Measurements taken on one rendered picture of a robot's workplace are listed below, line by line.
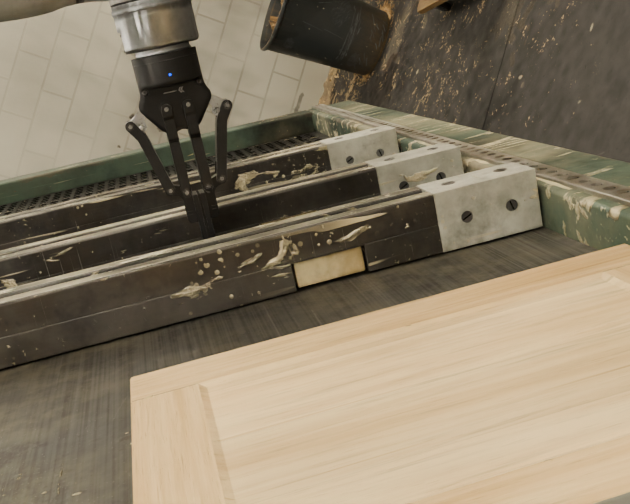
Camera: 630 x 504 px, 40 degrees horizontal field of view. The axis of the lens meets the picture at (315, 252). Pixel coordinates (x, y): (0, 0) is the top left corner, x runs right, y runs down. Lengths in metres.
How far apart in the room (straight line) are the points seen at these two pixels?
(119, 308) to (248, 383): 0.27
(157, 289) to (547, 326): 0.43
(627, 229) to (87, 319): 0.56
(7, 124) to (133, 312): 4.98
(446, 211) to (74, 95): 5.02
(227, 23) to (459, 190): 5.13
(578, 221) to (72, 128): 5.10
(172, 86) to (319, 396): 0.48
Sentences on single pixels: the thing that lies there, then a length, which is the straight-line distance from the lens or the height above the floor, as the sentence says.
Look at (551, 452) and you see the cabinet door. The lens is 0.55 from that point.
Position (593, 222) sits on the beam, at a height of 0.89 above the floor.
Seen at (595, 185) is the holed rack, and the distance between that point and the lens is 0.99.
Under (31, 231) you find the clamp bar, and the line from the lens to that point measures 1.48.
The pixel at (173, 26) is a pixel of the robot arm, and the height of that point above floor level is 1.35.
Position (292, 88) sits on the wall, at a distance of 6.09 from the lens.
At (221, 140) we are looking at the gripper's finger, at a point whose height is 1.26.
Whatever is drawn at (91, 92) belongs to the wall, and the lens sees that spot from 5.91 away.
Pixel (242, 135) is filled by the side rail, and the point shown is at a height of 1.06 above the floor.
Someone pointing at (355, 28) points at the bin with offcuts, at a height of 0.20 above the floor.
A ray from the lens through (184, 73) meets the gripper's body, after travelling 1.00.
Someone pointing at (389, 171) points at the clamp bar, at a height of 1.01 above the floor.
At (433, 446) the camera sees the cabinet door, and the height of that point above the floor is 1.14.
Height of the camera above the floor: 1.39
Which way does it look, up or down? 16 degrees down
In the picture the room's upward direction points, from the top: 74 degrees counter-clockwise
